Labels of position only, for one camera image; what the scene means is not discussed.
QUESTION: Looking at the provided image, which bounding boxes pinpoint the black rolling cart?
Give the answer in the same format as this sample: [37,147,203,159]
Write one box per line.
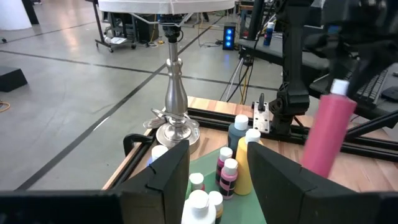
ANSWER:
[91,0,162,53]

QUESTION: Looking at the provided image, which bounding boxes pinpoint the white cable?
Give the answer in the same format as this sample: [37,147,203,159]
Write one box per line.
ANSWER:
[223,57,245,102]

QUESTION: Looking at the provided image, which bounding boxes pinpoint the small pink paint bottle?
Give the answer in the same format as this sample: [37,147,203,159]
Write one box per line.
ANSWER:
[219,157,239,200]

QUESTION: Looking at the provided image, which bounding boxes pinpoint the blue bottle white cap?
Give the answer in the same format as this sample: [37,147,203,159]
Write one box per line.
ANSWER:
[263,21,275,47]

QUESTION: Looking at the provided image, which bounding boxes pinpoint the large purple-blue paint bottle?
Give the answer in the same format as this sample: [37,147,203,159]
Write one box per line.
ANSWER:
[146,144,169,167]

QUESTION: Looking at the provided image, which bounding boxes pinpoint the large pink paint bottle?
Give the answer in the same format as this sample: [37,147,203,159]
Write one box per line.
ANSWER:
[300,78,358,179]

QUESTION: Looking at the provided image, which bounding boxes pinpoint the silver mounting bracket plate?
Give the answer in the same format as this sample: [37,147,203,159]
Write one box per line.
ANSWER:
[252,101,271,134]

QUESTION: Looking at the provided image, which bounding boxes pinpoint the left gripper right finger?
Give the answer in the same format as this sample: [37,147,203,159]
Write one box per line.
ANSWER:
[247,142,358,224]

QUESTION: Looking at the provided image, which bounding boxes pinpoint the black computer tower blue lights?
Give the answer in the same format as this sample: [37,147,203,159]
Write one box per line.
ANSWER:
[222,22,237,51]

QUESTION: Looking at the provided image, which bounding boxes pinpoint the large orange-yellow paint bottle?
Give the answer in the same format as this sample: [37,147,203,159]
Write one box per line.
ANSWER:
[234,128,264,196]

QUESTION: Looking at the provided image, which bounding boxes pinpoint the black floor wedge box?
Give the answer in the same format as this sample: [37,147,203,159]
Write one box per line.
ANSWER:
[0,65,28,93]

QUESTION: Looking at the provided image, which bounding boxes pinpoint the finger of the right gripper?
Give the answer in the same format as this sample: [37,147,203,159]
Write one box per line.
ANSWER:
[349,61,390,98]
[328,57,346,82]

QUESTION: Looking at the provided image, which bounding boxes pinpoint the white paint bottle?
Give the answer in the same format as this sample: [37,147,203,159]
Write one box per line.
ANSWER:
[180,189,218,224]

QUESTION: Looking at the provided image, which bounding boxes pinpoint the white shade table lamp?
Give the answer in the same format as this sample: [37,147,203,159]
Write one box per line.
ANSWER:
[98,0,236,155]

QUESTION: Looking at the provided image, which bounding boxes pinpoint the grey paint bottle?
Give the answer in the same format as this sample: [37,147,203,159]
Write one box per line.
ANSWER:
[227,114,249,156]

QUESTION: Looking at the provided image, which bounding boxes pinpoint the teal translucent plastic bin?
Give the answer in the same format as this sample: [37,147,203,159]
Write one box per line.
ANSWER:
[185,146,268,224]

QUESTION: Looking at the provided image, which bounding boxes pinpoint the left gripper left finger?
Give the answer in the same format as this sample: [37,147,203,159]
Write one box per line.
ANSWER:
[116,139,191,224]

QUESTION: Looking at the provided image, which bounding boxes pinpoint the white cylindrical column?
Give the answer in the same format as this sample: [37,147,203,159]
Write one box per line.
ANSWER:
[0,0,33,31]

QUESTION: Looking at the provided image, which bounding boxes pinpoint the black background desk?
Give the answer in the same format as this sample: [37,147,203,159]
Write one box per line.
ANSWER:
[238,37,287,66]

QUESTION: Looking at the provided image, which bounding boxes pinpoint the yellow cable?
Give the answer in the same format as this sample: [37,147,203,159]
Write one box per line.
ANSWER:
[239,67,249,105]

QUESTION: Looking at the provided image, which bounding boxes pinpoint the small yellow black paint bottle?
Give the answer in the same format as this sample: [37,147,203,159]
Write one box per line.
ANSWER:
[208,190,224,224]

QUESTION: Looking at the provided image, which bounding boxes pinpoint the small magenta black paint bottle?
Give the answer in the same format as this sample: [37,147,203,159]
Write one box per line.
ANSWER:
[215,146,234,186]

